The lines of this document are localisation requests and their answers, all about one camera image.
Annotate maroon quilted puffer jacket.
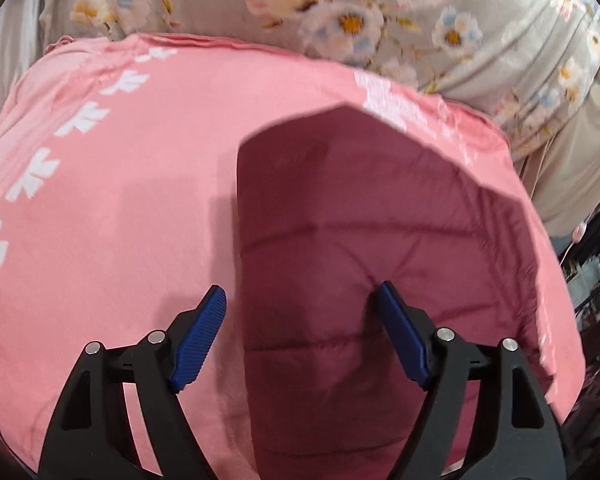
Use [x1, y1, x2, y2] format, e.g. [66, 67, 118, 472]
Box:
[237, 106, 552, 479]

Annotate cluttered clothes shelves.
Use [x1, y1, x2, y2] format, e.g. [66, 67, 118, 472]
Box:
[552, 211, 600, 386]

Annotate pink printed towel blanket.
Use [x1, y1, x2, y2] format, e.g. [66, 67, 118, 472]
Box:
[0, 34, 585, 479]

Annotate beige hanging cloth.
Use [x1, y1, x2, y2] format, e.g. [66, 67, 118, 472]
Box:
[519, 69, 600, 237]

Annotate grey floral bed sheet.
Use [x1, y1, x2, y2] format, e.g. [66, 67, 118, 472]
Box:
[41, 0, 600, 159]

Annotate white satin curtain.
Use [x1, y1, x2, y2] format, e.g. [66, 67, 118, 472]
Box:
[0, 0, 42, 113]

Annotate pink pendant on cord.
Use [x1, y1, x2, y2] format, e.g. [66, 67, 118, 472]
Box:
[571, 222, 586, 243]

